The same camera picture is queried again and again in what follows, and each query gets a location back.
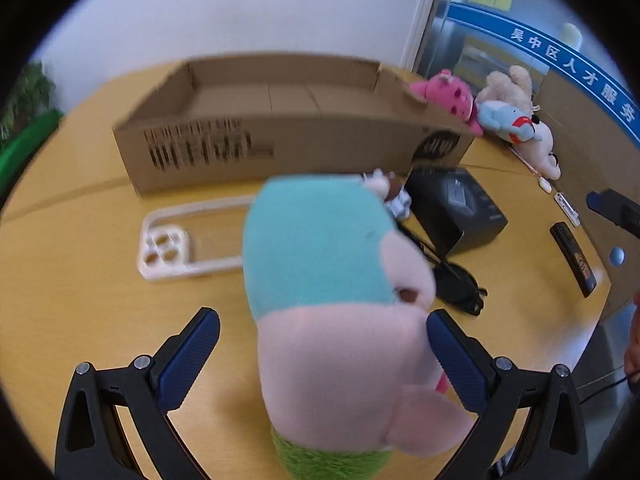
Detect black charger box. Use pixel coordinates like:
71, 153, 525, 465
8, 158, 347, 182
404, 168, 508, 257

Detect pig plush teal pink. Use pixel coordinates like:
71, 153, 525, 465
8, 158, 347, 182
242, 174, 473, 479

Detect green rail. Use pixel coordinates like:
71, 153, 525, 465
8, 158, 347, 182
1, 108, 64, 202

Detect black sunglasses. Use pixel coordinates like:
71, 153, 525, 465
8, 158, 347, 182
396, 221, 488, 316

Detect light blue plush toy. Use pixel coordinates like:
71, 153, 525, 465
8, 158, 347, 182
477, 101, 540, 145

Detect pink plush toy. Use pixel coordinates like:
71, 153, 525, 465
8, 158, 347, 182
409, 70, 484, 136

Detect cardboard box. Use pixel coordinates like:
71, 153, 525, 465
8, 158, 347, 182
114, 53, 474, 195

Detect grey phone stand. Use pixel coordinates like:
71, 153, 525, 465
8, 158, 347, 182
362, 169, 411, 221

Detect small white stick item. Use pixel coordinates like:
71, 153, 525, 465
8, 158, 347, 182
553, 192, 580, 228

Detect black cable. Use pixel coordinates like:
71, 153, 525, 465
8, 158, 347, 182
577, 368, 633, 406

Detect right hand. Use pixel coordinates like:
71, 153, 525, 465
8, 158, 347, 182
624, 292, 640, 391

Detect black rectangular device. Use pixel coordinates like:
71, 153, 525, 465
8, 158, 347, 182
550, 221, 597, 298

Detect small white earbud item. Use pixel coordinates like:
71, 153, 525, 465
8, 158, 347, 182
538, 177, 552, 194

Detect clear phone case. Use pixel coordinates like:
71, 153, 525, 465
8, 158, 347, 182
137, 195, 255, 282

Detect beige teddy plush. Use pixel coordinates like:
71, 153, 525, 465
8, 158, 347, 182
475, 65, 539, 115

